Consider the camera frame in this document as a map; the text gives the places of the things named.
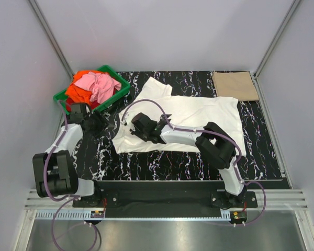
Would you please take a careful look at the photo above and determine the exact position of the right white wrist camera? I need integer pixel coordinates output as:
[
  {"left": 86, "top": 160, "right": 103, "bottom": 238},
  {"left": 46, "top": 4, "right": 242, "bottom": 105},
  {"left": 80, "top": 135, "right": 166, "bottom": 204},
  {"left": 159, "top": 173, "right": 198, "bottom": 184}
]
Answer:
[{"left": 121, "top": 113, "right": 131, "bottom": 127}]

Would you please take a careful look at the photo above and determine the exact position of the pink t shirt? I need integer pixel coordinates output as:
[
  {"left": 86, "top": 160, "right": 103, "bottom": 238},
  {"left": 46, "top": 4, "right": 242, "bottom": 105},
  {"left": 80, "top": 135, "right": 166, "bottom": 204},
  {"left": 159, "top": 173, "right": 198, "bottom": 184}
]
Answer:
[{"left": 74, "top": 72, "right": 122, "bottom": 104}]

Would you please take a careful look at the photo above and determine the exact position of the folded beige t shirt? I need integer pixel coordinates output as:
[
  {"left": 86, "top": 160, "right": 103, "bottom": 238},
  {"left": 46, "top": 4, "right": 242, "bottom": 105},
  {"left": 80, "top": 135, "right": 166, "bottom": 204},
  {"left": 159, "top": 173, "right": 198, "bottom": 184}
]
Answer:
[{"left": 212, "top": 72, "right": 259, "bottom": 101}]

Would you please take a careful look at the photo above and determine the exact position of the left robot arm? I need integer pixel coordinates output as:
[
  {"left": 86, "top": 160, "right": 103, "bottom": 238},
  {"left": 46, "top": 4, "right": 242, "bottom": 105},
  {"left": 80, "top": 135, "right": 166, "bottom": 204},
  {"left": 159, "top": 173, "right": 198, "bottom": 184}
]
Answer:
[{"left": 32, "top": 103, "right": 109, "bottom": 207}]

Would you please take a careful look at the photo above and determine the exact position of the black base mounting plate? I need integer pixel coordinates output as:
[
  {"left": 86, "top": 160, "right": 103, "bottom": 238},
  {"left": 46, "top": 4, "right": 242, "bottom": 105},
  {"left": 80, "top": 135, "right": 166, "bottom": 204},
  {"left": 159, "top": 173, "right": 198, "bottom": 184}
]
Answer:
[{"left": 73, "top": 181, "right": 258, "bottom": 220}]

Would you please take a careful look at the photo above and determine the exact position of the white printed t shirt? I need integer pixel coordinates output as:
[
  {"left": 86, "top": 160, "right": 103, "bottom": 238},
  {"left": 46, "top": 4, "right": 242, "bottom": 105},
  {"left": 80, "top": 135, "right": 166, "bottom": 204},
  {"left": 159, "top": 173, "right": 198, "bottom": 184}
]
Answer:
[{"left": 112, "top": 77, "right": 246, "bottom": 156}]

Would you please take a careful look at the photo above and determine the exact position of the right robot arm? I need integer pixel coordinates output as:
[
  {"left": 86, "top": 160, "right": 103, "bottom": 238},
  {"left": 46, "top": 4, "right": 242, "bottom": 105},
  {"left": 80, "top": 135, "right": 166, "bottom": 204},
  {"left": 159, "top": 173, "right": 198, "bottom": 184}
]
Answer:
[{"left": 131, "top": 113, "right": 247, "bottom": 209}]

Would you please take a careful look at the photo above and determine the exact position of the green plastic bin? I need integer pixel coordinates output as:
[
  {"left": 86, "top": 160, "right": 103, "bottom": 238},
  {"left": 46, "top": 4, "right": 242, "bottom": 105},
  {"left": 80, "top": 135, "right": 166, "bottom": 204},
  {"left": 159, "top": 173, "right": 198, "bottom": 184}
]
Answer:
[{"left": 53, "top": 65, "right": 130, "bottom": 115}]

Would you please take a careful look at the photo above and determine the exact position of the red t shirt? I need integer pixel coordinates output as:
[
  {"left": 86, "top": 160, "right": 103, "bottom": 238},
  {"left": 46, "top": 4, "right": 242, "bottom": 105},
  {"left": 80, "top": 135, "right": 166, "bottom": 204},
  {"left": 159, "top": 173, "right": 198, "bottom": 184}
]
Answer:
[{"left": 65, "top": 98, "right": 99, "bottom": 112}]

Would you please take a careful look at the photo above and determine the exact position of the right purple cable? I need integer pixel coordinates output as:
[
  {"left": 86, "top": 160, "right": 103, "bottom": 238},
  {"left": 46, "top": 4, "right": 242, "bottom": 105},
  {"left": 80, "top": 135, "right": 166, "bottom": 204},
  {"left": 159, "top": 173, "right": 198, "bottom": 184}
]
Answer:
[{"left": 120, "top": 99, "right": 267, "bottom": 227}]

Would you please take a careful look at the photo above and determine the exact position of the orange t shirt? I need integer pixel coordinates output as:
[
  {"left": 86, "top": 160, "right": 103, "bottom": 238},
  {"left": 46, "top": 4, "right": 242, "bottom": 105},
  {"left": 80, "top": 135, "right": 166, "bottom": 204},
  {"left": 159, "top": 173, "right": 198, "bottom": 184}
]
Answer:
[{"left": 65, "top": 71, "right": 102, "bottom": 105}]

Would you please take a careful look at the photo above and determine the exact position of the slotted cable duct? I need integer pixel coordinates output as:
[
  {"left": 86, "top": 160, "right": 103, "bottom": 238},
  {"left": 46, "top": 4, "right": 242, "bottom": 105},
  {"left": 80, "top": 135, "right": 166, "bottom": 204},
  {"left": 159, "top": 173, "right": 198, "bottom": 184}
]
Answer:
[{"left": 36, "top": 210, "right": 105, "bottom": 221}]

